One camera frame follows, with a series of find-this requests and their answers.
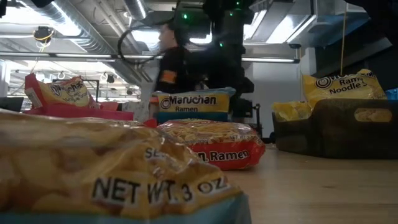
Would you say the yellow Maruchan noodle pack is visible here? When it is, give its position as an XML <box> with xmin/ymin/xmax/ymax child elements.
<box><xmin>302</xmin><ymin>68</ymin><xmax>388</xmax><ymax>102</ymax></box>
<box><xmin>272</xmin><ymin>100</ymin><xmax>313</xmax><ymax>123</ymax></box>

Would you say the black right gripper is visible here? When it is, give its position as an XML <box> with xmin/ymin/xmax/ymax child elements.
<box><xmin>201</xmin><ymin>0</ymin><xmax>254</xmax><ymax>94</ymax></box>

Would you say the pink plastic bin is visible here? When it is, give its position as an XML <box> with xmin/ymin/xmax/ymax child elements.
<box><xmin>23</xmin><ymin>101</ymin><xmax>134</xmax><ymax>121</ymax></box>

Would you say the large rectangular ventilation duct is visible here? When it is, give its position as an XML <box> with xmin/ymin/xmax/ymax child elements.
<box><xmin>245</xmin><ymin>0</ymin><xmax>371</xmax><ymax>47</ymax></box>

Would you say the person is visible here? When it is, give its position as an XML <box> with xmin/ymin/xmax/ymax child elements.
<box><xmin>154</xmin><ymin>17</ymin><xmax>206</xmax><ymax>94</ymax></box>

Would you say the black stand frame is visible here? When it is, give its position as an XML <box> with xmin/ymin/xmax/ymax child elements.
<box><xmin>83</xmin><ymin>79</ymin><xmax>101</xmax><ymax>103</ymax></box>

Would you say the white patterned panel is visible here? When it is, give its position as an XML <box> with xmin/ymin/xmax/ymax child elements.
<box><xmin>121</xmin><ymin>101</ymin><xmax>150</xmax><ymax>123</ymax></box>

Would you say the corrugated silver ventilation duct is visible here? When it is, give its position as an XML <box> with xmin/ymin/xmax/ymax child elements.
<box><xmin>52</xmin><ymin>0</ymin><xmax>141</xmax><ymax>85</ymax></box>

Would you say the black monitor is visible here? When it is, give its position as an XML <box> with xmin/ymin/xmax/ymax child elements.
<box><xmin>0</xmin><ymin>96</ymin><xmax>25</xmax><ymax>113</ymax></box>

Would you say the round silver ventilation duct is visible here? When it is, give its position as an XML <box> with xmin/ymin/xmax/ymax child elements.
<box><xmin>123</xmin><ymin>0</ymin><xmax>150</xmax><ymax>21</ymax></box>

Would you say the black ceiling cable reel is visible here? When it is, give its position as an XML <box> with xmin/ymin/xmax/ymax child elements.
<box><xmin>33</xmin><ymin>26</ymin><xmax>55</xmax><ymax>44</ymax></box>

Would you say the blue-trimmed Maruchan noodle pack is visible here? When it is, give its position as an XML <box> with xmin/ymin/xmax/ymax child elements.
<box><xmin>0</xmin><ymin>108</ymin><xmax>252</xmax><ymax>224</ymax></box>
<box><xmin>153</xmin><ymin>86</ymin><xmax>236</xmax><ymax>114</ymax></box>

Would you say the red Maruchan noodle pack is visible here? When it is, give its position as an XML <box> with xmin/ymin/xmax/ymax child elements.
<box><xmin>24</xmin><ymin>73</ymin><xmax>100</xmax><ymax>110</ymax></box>
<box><xmin>157</xmin><ymin>119</ymin><xmax>267</xmax><ymax>171</ymax></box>

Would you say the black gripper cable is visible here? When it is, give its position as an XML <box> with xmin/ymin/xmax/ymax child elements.
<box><xmin>117</xmin><ymin>26</ymin><xmax>164</xmax><ymax>65</ymax></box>

